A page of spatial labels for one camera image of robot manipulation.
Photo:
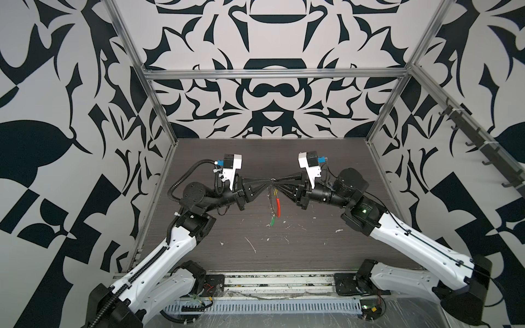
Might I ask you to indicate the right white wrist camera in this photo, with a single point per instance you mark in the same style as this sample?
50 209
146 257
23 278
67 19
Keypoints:
311 162

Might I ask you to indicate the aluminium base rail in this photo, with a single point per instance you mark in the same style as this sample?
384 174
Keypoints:
242 285

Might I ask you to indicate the black wall hook rack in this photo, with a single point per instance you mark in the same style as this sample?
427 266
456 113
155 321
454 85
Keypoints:
481 140

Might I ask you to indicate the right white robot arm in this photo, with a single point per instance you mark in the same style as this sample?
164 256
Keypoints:
459 283

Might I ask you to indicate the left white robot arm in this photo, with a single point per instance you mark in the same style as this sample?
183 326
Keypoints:
160 279

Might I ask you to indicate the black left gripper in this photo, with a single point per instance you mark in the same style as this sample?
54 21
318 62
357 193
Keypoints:
246 193

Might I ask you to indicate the white slotted cable duct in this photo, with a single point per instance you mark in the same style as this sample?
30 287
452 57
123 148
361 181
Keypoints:
272 306

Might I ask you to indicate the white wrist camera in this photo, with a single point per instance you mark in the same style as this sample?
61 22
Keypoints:
227 168
311 162

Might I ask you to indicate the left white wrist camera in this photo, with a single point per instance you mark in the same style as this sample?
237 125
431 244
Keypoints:
227 168

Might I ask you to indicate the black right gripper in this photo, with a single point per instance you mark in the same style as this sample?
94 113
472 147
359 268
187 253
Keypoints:
305 192

